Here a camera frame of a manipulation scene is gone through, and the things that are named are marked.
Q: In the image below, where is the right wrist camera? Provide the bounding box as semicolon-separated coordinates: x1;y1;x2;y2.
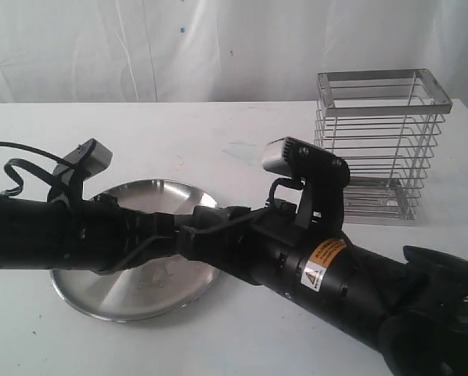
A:
262;136;351;235

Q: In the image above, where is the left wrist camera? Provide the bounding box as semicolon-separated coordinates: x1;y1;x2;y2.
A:
52;138;113;185

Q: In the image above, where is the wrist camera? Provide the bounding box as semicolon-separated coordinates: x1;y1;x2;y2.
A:
262;136;351;235
52;138;113;185

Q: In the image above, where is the metal wire utensil rack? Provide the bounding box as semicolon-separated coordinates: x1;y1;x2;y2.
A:
314;68;452;226

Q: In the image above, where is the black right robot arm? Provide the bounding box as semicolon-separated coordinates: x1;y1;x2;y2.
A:
175;200;468;375

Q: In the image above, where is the black left camera cable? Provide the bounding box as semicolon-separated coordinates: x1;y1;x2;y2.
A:
0;139;78;201

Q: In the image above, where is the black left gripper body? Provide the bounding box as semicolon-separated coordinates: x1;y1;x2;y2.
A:
49;195;140;274

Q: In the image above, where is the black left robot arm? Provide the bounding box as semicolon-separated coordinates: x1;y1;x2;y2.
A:
0;195;176;275

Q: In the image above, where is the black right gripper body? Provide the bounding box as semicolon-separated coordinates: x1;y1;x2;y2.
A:
218;199;320;286

